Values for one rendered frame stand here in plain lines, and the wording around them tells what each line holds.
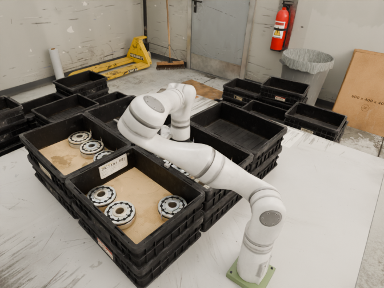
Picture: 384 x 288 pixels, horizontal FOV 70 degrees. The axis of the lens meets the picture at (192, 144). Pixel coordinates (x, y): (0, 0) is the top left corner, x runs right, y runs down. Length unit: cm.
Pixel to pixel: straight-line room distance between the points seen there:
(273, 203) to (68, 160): 88
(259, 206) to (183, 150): 26
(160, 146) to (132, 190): 44
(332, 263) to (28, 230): 112
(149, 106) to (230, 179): 28
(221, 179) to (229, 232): 45
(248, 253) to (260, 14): 346
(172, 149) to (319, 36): 328
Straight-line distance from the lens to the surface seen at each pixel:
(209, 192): 93
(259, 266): 93
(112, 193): 104
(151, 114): 62
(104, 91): 282
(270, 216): 78
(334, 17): 375
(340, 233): 127
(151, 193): 106
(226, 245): 108
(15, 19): 420
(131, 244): 80
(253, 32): 409
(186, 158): 67
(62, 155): 134
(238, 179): 74
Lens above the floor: 158
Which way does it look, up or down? 35 degrees down
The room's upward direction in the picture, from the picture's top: 2 degrees clockwise
